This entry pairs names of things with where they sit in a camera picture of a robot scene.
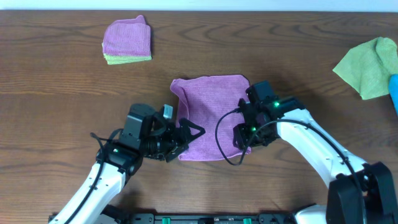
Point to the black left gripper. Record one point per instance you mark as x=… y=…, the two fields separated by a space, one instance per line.
x=178 y=140

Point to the purple microfiber cloth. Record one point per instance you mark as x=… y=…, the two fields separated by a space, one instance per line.
x=204 y=101

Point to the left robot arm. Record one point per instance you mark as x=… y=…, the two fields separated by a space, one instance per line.
x=147 y=133

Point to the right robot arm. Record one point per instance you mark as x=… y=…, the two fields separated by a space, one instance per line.
x=358 y=192

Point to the folded green cloth under stack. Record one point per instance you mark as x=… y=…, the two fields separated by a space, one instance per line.
x=124 y=59

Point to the folded purple cloth on stack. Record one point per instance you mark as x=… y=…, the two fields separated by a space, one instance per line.
x=128 y=37

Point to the crumpled green cloth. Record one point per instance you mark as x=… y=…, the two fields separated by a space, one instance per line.
x=368 y=67

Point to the blue object at edge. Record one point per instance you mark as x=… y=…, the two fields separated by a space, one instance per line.
x=393 y=90

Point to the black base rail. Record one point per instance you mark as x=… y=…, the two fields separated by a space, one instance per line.
x=148 y=218

